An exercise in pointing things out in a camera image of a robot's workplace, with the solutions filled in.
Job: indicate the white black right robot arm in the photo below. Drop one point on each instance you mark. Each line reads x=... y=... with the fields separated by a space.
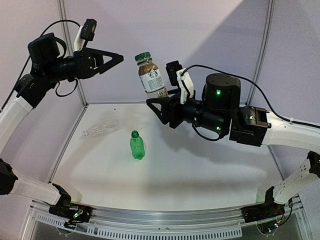
x=219 y=111

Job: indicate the coffee bottle with dark cap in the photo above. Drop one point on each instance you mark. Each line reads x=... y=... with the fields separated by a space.
x=150 y=76

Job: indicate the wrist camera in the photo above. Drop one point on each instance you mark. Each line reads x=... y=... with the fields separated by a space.
x=85 y=34
x=179 y=77

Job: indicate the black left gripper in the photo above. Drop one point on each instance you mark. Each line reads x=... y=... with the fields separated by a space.
x=84 y=62

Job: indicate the aluminium frame rail left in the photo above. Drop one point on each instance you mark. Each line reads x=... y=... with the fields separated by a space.
x=66 y=143

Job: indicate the aluminium frame rail back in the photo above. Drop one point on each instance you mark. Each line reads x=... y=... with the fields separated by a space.
x=117 y=102

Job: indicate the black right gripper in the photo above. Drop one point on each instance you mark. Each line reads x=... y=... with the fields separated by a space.
x=168 y=108

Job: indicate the aluminium frame rail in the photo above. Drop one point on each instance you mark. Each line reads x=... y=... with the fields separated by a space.
x=117 y=102
x=66 y=143

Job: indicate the aluminium frame post left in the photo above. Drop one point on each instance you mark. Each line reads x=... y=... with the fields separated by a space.
x=66 y=27

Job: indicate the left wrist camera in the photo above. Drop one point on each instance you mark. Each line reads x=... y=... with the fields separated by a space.
x=85 y=34

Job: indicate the green plastic bottle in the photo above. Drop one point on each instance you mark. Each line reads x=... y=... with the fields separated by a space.
x=137 y=145

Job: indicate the clear plastic bottle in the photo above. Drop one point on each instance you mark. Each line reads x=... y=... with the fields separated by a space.
x=101 y=129

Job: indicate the aluminium frame post right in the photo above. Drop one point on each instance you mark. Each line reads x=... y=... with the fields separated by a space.
x=264 y=41

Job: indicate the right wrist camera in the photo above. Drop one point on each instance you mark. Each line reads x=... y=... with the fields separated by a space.
x=179 y=77

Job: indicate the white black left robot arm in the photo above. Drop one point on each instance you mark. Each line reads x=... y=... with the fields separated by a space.
x=49 y=67

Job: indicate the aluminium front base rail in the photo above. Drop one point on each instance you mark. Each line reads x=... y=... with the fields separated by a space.
x=213 y=224

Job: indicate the aluminium frame post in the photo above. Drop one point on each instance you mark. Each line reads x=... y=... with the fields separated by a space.
x=264 y=41
x=66 y=27

